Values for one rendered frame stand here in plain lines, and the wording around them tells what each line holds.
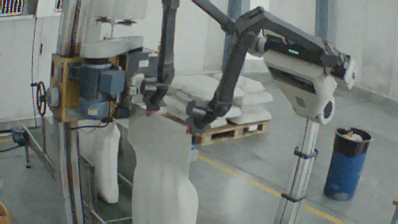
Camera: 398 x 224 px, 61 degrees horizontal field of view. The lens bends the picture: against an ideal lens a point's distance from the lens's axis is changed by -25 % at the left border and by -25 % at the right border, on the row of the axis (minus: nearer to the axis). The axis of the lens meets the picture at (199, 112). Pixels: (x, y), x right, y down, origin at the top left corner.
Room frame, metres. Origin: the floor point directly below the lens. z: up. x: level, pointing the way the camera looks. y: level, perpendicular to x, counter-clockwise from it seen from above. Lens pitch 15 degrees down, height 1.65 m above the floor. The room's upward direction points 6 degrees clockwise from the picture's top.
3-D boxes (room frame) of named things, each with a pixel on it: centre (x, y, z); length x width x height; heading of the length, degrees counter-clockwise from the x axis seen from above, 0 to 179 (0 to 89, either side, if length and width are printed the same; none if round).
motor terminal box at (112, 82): (1.73, 0.38, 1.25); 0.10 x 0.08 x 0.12; 157
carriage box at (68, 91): (1.97, 0.61, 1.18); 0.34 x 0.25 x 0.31; 132
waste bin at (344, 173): (3.48, -1.52, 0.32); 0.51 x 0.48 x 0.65; 132
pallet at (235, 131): (5.33, -0.21, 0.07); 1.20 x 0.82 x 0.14; 134
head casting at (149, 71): (2.22, 0.38, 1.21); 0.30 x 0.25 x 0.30; 42
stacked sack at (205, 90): (4.97, -0.15, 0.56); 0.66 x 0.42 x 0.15; 132
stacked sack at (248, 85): (5.56, -0.44, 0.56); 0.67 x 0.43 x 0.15; 42
